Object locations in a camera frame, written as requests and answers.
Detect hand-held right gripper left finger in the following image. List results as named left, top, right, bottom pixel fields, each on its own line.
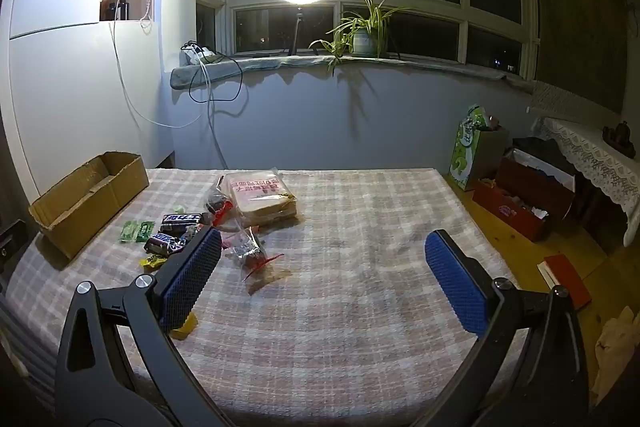
left=55, top=227, right=236, bottom=427

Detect brown cardboard box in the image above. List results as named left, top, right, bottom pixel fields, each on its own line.
left=28, top=151, right=150, bottom=260

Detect pale crumpled bag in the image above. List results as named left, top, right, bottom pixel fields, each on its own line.
left=590, top=304, right=640, bottom=403

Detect white lace tablecloth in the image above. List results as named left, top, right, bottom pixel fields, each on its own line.
left=530, top=82, right=640, bottom=220

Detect green paper bag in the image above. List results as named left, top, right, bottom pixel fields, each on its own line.
left=447, top=103, right=508, bottom=192

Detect long white cable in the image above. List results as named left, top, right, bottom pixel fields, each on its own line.
left=107, top=0, right=203, bottom=130

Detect checked tablecloth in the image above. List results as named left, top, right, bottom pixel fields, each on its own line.
left=5, top=167, right=531, bottom=413

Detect potted spider plant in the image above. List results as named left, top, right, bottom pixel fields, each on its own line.
left=309, top=0, right=416, bottom=75

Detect sliced bread bag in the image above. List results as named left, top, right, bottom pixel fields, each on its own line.
left=220, top=169, right=301, bottom=228

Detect clear snack bag red tie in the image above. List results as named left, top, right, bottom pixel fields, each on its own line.
left=222, top=227, right=291, bottom=295

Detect white power cable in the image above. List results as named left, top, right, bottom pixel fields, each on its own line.
left=199, top=59, right=227, bottom=170

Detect large brown chocolate bar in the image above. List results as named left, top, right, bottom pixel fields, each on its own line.
left=160, top=212, right=203, bottom=233

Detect white cabinet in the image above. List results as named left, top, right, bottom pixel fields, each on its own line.
left=7, top=0, right=176, bottom=202

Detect small brown chocolate bar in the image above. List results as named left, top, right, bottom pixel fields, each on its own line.
left=144, top=232, right=188, bottom=255

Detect red storage box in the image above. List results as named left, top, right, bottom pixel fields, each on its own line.
left=472, top=149, right=576, bottom=243

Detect clear bag of dark snacks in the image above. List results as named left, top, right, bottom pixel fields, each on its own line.
left=204, top=177, right=236, bottom=228

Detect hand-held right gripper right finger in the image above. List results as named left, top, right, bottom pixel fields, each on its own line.
left=410, top=229, right=591, bottom=427

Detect white power strip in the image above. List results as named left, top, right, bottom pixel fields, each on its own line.
left=181, top=41, right=218, bottom=64

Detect yellow green snack packet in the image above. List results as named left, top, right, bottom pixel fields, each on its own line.
left=170, top=312, right=198, bottom=339

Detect dark bottles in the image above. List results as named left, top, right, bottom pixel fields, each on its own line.
left=106, top=0, right=131, bottom=22

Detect black tripod stand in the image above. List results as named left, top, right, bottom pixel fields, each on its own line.
left=287, top=0, right=321, bottom=56

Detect red book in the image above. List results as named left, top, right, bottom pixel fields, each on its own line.
left=536, top=254, right=593, bottom=310

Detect dark ornament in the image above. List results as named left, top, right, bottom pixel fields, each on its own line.
left=602, top=121, right=632, bottom=152

